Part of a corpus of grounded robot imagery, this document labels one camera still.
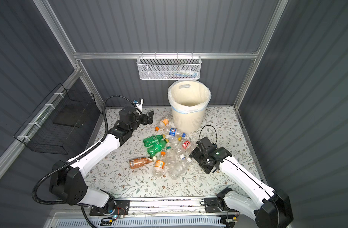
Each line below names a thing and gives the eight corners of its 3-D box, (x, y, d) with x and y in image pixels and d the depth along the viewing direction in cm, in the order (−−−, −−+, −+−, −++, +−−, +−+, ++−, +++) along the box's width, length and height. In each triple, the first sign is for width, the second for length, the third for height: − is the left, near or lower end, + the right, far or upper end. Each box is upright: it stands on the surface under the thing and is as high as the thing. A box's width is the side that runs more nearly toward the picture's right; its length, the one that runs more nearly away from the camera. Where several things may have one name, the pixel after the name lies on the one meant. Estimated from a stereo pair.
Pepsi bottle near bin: (163, 135, 105) (163, 131, 101) (166, 129, 108) (166, 125, 104) (184, 141, 102) (184, 137, 97) (186, 135, 105) (186, 131, 100)
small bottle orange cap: (154, 129, 109) (153, 125, 104) (165, 120, 114) (165, 116, 110) (159, 133, 107) (158, 128, 102) (170, 123, 112) (169, 119, 108)
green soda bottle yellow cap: (150, 158, 92) (149, 155, 89) (147, 152, 94) (146, 149, 91) (170, 145, 98) (170, 142, 95) (166, 140, 100) (166, 137, 97)
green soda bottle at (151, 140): (144, 148, 98) (143, 145, 95) (143, 140, 102) (142, 137, 99) (166, 142, 101) (166, 140, 98) (164, 135, 104) (164, 132, 102)
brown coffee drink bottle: (132, 170, 88) (129, 167, 84) (131, 163, 91) (129, 159, 87) (152, 166, 90) (151, 162, 85) (152, 159, 93) (150, 155, 88)
